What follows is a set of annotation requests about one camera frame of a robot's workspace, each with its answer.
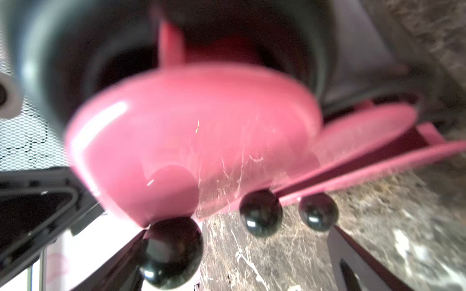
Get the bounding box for black pink drawer cabinet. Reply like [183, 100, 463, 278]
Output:
[1, 1, 447, 133]

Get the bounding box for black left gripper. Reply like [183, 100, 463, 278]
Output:
[1, 167, 104, 285]

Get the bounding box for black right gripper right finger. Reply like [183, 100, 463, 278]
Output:
[327, 226, 411, 291]

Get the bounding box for pink bottom drawer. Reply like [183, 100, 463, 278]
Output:
[276, 121, 466, 232]

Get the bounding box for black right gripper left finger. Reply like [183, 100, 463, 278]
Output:
[74, 230, 146, 291]

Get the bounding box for pink top drawer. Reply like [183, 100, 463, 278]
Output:
[63, 21, 325, 290]

